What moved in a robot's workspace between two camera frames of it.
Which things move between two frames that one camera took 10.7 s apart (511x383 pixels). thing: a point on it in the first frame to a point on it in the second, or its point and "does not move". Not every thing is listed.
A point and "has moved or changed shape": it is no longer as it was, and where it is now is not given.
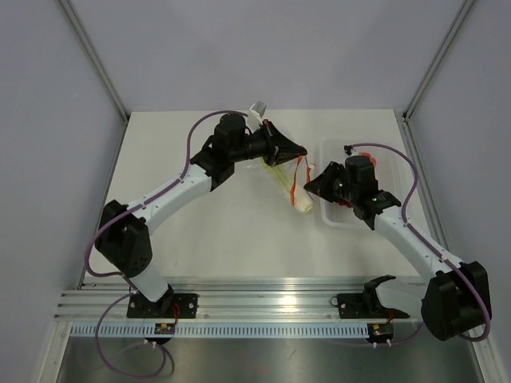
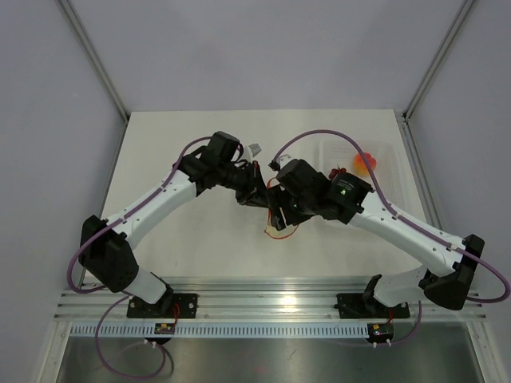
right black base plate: [363, 306] does not move
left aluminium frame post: [95, 58] does not move
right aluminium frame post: [463, 12] does not move
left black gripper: [278, 148] to [253, 192]
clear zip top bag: [294, 176] has moved or changed shape
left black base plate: [170, 306] does not move
